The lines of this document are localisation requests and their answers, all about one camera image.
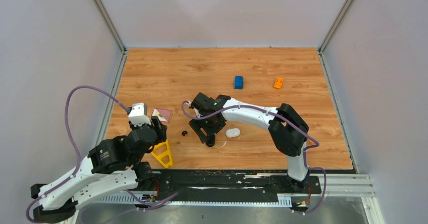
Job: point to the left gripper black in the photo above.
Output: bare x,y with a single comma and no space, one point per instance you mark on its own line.
162,128

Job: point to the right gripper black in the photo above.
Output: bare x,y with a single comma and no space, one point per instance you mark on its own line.
197,126

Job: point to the black earbud charging case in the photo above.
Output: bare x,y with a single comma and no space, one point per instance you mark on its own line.
211,140

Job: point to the white earbud charging case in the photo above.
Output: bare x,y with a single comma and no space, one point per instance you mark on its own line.
232,133

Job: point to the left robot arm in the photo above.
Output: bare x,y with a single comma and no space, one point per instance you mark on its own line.
112,166

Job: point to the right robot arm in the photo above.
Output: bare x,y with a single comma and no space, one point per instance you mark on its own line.
286,127

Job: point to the pink picture card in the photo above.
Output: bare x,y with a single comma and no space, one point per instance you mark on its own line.
164,115

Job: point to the blue toy block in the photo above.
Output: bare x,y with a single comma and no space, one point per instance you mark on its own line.
238,82

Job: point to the orange round toy brick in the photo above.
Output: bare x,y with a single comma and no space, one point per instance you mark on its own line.
278,83

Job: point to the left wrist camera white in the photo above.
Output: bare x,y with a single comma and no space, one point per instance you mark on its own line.
138,115

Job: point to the yellow triangular plastic frame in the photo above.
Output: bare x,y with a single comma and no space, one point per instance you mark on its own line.
162,153

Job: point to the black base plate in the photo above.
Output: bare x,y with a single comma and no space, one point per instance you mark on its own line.
228,186

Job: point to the aluminium slotted rail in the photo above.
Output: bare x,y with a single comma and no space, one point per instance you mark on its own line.
334,184

